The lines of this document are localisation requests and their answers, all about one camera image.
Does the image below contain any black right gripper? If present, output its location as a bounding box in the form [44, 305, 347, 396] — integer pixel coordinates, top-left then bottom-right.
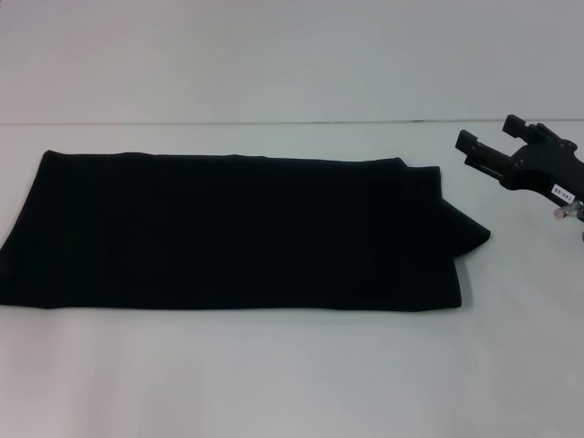
[454, 114, 584, 204]

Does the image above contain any black shirt with FREE print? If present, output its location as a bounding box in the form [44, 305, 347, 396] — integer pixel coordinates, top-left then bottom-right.
[0, 149, 493, 320]

